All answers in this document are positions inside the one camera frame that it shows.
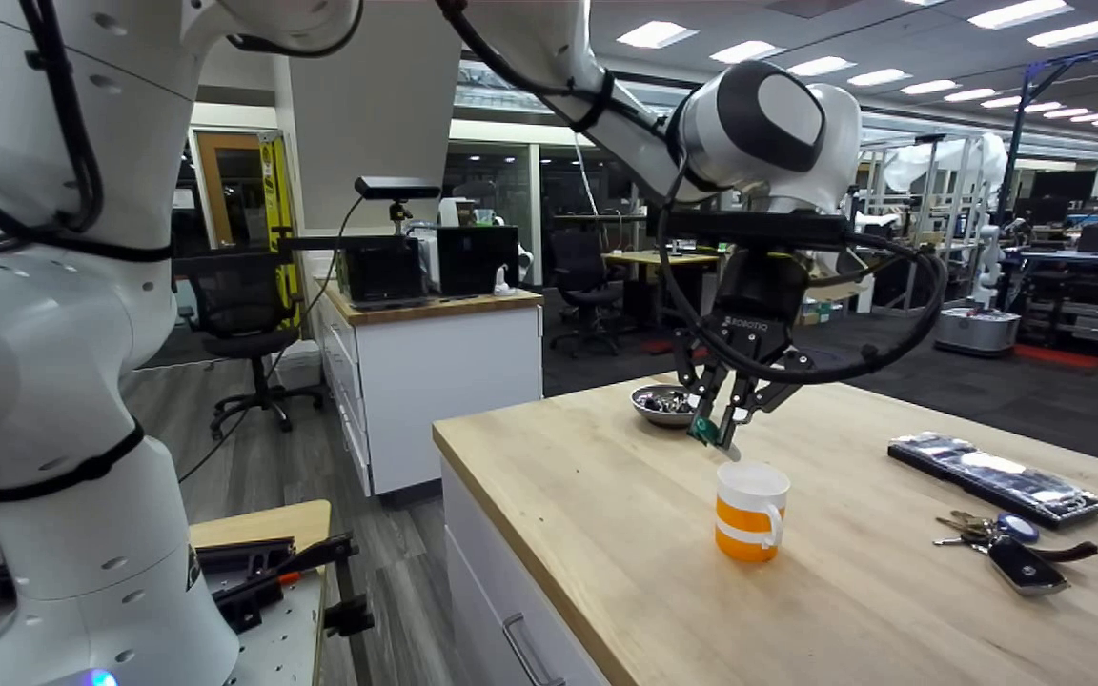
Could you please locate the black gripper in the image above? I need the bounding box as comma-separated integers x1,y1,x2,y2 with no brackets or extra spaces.
673,249,811,442

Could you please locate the green capped marker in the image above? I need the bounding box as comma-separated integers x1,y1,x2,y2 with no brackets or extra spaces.
687,414,742,459

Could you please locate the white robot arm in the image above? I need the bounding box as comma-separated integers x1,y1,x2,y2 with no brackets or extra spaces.
0,0,860,686

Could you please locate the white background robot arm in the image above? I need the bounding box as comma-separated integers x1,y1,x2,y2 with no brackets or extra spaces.
884,134,1019,359

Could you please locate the white and orange mug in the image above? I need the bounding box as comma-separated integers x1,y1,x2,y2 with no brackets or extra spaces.
713,459,790,565

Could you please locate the metal bowl with parts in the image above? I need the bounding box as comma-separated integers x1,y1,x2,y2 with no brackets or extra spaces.
634,384,696,428

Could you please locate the black calculator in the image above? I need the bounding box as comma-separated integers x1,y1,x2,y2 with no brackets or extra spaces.
887,429,1098,528

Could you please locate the key bunch with fob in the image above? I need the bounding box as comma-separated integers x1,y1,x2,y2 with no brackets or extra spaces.
938,510,1098,593

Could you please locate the white side cabinet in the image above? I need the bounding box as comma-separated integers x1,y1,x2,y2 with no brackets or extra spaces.
313,284,545,495

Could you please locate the black office chair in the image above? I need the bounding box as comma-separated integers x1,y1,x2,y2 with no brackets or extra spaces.
175,249,323,439

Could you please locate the small side table with tools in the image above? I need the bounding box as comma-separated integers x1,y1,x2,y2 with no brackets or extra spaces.
192,500,374,686

